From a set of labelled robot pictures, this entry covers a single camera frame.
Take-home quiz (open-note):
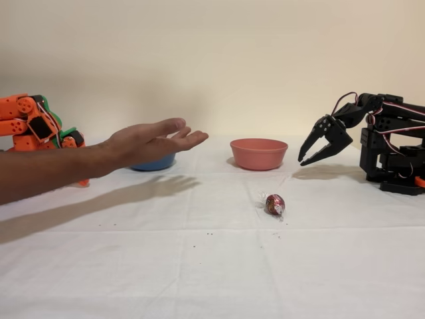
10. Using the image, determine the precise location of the red candy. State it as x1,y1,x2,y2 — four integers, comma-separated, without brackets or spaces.
255,191,287,223

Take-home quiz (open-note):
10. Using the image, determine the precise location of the person's bare forearm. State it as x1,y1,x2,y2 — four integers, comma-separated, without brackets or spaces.
0,139,114,206

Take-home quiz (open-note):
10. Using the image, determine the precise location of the person's bare hand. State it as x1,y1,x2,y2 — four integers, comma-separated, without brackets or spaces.
104,117,210,175

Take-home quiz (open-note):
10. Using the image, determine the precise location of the pink plastic bowl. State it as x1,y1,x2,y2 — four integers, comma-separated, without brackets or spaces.
230,138,289,171

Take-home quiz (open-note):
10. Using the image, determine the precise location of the blue plastic bowl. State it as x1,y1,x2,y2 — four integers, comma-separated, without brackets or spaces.
129,151,176,172

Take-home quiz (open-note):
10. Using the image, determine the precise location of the white tablecloth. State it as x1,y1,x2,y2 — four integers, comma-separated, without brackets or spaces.
0,134,425,319

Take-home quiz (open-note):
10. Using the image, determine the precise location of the red white servo cable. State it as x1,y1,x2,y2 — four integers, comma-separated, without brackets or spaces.
35,99,66,150
331,92,425,180

